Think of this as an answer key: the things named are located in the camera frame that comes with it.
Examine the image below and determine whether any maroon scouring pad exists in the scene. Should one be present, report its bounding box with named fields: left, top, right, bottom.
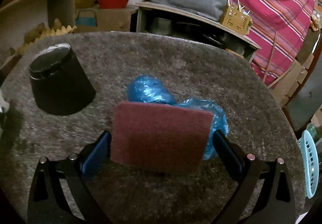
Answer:
left=110, top=101, right=213, bottom=173

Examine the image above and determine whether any blue plastic bag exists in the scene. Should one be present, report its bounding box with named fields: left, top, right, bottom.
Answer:
left=127, top=75, right=229, bottom=160

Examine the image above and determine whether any light blue plastic basket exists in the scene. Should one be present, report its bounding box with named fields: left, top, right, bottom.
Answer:
left=298, top=130, right=319, bottom=199

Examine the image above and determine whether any black upturned cup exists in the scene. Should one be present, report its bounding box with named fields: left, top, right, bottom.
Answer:
left=28, top=43, right=96, bottom=116

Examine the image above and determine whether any grey fuzzy table mat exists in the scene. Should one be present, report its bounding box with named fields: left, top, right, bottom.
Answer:
left=1, top=32, right=305, bottom=223

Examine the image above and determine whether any yellow egg tray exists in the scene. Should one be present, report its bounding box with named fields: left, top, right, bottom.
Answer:
left=15, top=18, right=77, bottom=55

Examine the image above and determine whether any cardboard box on floor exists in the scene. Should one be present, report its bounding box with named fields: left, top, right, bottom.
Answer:
left=75, top=8, right=132, bottom=33

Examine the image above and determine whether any wooden utensil box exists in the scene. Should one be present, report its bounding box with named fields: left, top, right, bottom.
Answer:
left=219, top=0, right=253, bottom=36

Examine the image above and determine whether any pink striped cloth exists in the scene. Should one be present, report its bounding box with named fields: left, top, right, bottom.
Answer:
left=230, top=0, right=315, bottom=84

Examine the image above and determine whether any grey low shelf table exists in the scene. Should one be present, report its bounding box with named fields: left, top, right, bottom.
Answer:
left=136, top=2, right=261, bottom=62

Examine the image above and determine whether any broom with wooden handle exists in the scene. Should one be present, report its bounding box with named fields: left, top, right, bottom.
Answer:
left=262, top=31, right=295, bottom=89

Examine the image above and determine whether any wooden wall shelf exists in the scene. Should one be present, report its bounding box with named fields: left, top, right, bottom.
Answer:
left=1, top=0, right=75, bottom=63

